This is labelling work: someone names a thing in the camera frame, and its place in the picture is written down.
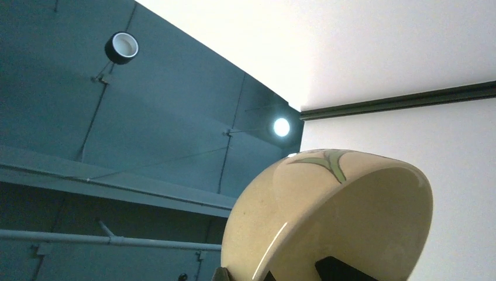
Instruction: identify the plain white bowl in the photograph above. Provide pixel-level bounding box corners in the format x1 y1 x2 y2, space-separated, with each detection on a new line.
219 149 433 280

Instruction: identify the lit ceiling lamp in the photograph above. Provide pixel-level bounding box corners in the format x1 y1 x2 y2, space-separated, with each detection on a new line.
271 117 291 138

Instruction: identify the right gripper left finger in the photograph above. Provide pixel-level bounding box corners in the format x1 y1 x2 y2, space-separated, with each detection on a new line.
211 267 231 281

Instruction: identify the black ceiling spotlight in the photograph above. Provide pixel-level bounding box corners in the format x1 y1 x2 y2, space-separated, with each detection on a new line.
104 32 140 65

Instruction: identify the grey ceiling pipe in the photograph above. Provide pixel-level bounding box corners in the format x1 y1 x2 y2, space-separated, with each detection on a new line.
1 227 221 252

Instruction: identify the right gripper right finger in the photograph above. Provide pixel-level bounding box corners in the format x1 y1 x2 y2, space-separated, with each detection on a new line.
315 256 377 281

